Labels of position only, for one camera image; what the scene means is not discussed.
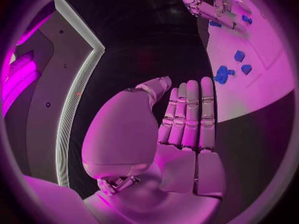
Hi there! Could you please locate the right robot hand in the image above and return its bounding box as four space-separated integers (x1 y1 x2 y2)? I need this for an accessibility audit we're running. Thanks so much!
185 0 253 35

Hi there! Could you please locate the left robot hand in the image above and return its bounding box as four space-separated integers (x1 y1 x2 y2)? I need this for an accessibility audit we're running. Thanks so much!
81 76 227 224

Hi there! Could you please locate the white task board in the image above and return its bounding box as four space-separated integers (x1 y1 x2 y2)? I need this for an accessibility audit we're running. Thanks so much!
198 0 296 124

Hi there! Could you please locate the blue plug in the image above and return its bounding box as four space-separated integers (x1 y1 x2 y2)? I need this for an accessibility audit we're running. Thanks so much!
241 14 254 25

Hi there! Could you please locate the blue block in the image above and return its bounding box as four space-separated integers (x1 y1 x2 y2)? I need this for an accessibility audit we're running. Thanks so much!
233 50 246 63
240 64 253 75

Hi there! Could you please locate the blue gear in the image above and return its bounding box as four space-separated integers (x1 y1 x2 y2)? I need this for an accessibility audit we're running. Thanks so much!
213 65 236 85

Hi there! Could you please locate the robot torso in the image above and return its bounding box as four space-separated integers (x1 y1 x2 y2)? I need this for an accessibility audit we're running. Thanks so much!
3 0 106 189

